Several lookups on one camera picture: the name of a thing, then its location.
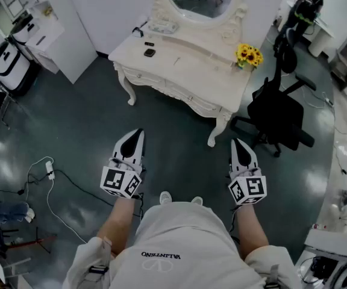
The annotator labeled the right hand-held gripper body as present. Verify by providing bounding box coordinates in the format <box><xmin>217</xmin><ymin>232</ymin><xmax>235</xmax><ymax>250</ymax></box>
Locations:
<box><xmin>228</xmin><ymin>166</ymin><xmax>267</xmax><ymax>206</ymax></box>

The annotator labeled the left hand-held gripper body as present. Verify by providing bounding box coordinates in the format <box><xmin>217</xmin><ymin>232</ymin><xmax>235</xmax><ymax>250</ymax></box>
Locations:
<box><xmin>100</xmin><ymin>157</ymin><xmax>146</xmax><ymax>199</ymax></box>

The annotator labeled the white ornate dressing table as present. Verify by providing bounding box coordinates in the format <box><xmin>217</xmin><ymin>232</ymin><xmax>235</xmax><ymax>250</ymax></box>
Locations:
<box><xmin>107</xmin><ymin>19</ymin><xmax>252</xmax><ymax>148</ymax></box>

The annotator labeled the person's right forearm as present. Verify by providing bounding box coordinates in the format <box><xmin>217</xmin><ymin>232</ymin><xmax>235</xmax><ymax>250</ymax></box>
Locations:
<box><xmin>235</xmin><ymin>202</ymin><xmax>269</xmax><ymax>260</ymax></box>

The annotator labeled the person's left forearm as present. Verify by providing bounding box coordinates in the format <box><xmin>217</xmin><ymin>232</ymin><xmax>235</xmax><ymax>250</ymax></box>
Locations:
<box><xmin>96</xmin><ymin>196</ymin><xmax>137</xmax><ymax>255</ymax></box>

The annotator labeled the person's left white shoe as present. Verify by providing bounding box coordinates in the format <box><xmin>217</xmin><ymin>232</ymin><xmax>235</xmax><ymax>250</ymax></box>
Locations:
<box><xmin>159</xmin><ymin>190</ymin><xmax>173</xmax><ymax>206</ymax></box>

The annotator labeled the black office chair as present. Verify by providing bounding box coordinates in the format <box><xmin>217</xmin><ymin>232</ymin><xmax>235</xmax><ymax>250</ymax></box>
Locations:
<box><xmin>230</xmin><ymin>27</ymin><xmax>317</xmax><ymax>158</ymax></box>

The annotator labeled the white power strip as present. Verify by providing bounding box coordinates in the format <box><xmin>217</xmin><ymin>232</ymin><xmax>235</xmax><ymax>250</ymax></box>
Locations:
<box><xmin>45</xmin><ymin>160</ymin><xmax>56</xmax><ymax>180</ymax></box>

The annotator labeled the person's white t-shirt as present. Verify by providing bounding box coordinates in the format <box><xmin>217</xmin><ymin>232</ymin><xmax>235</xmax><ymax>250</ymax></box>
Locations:
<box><xmin>62</xmin><ymin>201</ymin><xmax>302</xmax><ymax>289</ymax></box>

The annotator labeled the white side table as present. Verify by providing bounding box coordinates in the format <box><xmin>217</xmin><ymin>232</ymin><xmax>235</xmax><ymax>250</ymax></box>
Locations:
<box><xmin>302</xmin><ymin>229</ymin><xmax>347</xmax><ymax>260</ymax></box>

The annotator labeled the red tripod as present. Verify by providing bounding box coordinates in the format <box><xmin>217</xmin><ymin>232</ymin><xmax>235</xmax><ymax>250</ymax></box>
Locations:
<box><xmin>0</xmin><ymin>227</ymin><xmax>57</xmax><ymax>254</ymax></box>

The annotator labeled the yellow sunflower bouquet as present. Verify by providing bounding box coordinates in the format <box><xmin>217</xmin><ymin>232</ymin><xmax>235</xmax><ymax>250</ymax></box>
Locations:
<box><xmin>235</xmin><ymin>43</ymin><xmax>264</xmax><ymax>70</ymax></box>

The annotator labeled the white box cabinet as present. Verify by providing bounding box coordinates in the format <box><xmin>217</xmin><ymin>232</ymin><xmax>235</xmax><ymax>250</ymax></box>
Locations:
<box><xmin>25</xmin><ymin>19</ymin><xmax>66</xmax><ymax>75</ymax></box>

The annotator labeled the white wet wipes pack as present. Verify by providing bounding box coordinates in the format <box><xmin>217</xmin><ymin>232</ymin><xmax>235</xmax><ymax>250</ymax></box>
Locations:
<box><xmin>147</xmin><ymin>19</ymin><xmax>180</xmax><ymax>35</ymax></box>

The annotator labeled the large white black-striped machine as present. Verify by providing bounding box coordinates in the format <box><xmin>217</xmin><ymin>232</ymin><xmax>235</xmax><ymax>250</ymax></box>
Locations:
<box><xmin>0</xmin><ymin>40</ymin><xmax>31</xmax><ymax>92</ymax></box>

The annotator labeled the oval cream-framed mirror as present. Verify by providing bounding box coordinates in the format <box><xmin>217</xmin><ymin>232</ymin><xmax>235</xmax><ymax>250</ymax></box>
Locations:
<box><xmin>151</xmin><ymin>0</ymin><xmax>248</xmax><ymax>46</ymax></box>

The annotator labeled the small white black-striped machine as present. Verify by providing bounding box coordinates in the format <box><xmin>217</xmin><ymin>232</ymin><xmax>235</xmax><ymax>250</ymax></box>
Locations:
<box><xmin>10</xmin><ymin>15</ymin><xmax>42</xmax><ymax>45</ymax></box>

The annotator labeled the black floor cable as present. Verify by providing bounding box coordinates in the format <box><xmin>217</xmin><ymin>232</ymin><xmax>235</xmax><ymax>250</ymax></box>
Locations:
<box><xmin>0</xmin><ymin>169</ymin><xmax>146</xmax><ymax>219</ymax></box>

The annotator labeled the white floor cable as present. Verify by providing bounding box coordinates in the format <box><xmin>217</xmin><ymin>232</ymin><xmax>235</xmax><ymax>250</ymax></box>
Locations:
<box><xmin>25</xmin><ymin>156</ymin><xmax>87</xmax><ymax>245</ymax></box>

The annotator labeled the grey harness strap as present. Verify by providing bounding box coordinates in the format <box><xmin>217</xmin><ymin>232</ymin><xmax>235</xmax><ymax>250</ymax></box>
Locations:
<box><xmin>83</xmin><ymin>236</ymin><xmax>113</xmax><ymax>289</ymax></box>
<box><xmin>263</xmin><ymin>263</ymin><xmax>280</xmax><ymax>289</ymax></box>

